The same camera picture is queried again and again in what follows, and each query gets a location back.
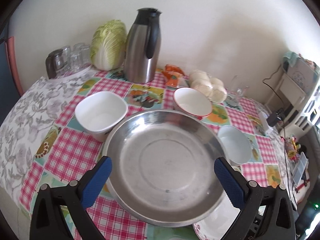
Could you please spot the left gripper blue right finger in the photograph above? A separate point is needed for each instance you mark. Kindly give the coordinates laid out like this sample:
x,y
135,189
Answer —
x,y
232,182

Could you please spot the light blue round bowl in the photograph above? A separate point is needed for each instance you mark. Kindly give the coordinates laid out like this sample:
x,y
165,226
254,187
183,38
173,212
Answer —
x,y
236,144

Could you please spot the white tray under glasses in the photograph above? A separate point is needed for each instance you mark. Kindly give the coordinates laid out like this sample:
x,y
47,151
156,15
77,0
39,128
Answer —
x,y
73,74

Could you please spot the upturned clear glass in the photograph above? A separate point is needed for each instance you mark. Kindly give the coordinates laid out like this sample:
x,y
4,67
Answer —
x,y
76,57

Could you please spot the bag of white buns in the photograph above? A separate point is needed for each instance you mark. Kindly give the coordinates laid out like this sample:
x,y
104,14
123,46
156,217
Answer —
x,y
211,87

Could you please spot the white power strip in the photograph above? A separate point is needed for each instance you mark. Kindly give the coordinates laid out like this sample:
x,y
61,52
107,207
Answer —
x,y
266,127

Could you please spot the brown glass cup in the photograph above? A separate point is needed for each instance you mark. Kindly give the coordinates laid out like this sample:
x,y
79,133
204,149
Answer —
x,y
54,63

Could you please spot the black power adapter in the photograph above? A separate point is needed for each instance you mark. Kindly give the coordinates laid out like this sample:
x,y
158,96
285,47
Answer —
x,y
273,119

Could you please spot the white square bowl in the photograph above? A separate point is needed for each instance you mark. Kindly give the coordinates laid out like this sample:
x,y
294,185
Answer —
x,y
100,112

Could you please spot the orange snack packet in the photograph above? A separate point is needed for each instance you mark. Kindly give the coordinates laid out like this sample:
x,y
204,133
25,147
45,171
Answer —
x,y
174,76

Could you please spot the large stainless steel pan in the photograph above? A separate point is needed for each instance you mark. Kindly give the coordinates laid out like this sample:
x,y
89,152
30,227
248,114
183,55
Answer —
x,y
163,167

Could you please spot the napa cabbage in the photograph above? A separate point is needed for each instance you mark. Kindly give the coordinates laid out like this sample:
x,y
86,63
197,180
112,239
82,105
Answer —
x,y
107,50

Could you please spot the red rimmed strawberry bowl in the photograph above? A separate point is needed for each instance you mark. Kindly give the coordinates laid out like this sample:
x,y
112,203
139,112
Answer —
x,y
192,102

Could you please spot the stainless steel thermos jug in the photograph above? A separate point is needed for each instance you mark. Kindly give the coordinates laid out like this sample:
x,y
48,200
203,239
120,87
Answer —
x,y
142,46

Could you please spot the grey floral tablecloth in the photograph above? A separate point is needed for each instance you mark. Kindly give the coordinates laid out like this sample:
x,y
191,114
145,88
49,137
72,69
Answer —
x,y
26,125

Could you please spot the clear glass mug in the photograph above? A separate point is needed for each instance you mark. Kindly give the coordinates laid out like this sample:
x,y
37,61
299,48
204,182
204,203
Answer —
x,y
235,92

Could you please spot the floral white plate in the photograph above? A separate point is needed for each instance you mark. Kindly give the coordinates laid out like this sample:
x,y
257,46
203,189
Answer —
x,y
218,222

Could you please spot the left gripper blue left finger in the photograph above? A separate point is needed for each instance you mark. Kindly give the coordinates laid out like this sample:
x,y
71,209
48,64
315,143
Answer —
x,y
93,181

